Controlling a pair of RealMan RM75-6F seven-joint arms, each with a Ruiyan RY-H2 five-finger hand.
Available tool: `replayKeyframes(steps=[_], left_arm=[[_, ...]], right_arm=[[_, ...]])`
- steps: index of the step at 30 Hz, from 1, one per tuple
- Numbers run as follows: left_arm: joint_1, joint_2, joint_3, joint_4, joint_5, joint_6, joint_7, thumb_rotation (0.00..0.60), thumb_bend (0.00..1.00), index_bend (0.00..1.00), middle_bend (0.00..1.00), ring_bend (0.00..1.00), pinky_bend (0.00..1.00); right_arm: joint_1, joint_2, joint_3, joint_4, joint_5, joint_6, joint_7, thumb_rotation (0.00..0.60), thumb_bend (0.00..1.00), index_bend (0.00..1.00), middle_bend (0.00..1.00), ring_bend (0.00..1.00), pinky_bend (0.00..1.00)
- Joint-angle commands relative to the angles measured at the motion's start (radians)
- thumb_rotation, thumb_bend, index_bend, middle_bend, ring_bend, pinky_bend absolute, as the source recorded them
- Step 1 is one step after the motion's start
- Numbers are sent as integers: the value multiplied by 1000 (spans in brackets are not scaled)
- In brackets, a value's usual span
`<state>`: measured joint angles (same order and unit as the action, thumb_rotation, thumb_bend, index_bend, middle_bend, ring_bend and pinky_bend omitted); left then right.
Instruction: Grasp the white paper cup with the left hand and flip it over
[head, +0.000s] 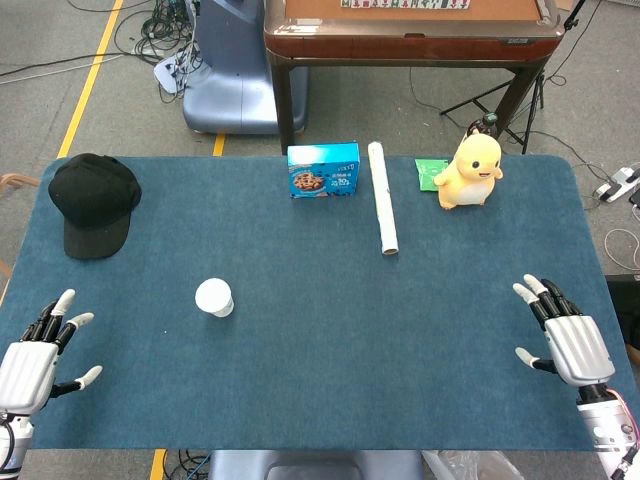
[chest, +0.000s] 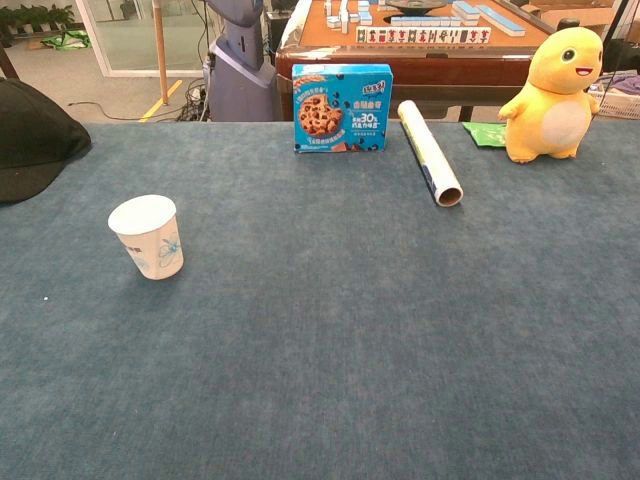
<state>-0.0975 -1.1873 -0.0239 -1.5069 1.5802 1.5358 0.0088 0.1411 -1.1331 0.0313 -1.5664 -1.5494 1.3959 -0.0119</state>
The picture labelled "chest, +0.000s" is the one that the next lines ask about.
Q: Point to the white paper cup blue flower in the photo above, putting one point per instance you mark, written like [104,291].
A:
[150,245]

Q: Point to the blue-grey mobile robot base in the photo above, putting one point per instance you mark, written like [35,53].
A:
[240,85]

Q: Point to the blue felt table mat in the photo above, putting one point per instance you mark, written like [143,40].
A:
[320,325]

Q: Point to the blue cookie box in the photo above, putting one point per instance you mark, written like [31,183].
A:
[345,110]

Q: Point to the green packet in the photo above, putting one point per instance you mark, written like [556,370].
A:
[485,135]

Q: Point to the wooden mahjong table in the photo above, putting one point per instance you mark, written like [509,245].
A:
[440,70]

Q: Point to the face-up mahjong tile row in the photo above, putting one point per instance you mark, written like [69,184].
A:
[425,35]

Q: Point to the wooden pole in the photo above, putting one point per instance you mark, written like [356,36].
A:
[160,50]

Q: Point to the yellow plush toy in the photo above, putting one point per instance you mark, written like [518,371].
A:
[555,100]

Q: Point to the black baseball cap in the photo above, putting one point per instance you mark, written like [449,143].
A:
[35,140]

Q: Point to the green bag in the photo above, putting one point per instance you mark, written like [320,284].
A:
[67,40]

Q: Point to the white plastic basket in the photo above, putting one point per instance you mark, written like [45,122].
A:
[620,107]

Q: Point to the purple cloth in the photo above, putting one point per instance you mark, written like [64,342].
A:
[625,82]

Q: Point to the potted green plants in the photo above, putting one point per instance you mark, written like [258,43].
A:
[35,15]

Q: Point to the blue-backed mahjong tile wall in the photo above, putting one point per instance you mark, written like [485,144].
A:
[425,21]
[502,21]

